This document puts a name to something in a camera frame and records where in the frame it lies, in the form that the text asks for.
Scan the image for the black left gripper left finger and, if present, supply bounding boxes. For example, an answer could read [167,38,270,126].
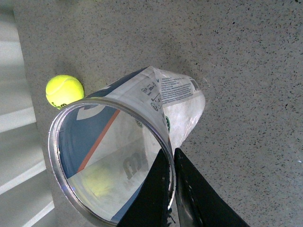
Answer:
[117,149,176,227]

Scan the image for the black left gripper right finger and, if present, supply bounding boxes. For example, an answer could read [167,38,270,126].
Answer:
[174,148,248,227]

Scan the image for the clear Wilson tennis ball can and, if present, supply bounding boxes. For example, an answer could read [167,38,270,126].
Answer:
[48,66,205,227]

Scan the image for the yellow Wilson tennis ball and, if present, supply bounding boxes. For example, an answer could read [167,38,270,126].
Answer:
[45,75,84,109]

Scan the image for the white pleated curtain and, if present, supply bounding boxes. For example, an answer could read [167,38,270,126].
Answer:
[0,0,57,227]

